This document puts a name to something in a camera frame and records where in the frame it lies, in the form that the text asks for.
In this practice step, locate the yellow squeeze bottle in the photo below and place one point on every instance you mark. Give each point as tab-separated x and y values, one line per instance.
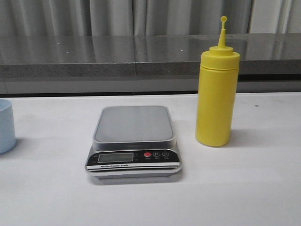
218	78

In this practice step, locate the light blue plastic cup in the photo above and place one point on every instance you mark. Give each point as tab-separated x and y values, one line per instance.
7	128

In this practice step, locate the silver electronic kitchen scale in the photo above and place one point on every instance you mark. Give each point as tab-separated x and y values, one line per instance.
134	142

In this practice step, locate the grey stone counter ledge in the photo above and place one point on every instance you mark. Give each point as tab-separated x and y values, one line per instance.
112	65

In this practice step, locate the grey curtain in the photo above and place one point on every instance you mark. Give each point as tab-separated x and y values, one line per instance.
146	17

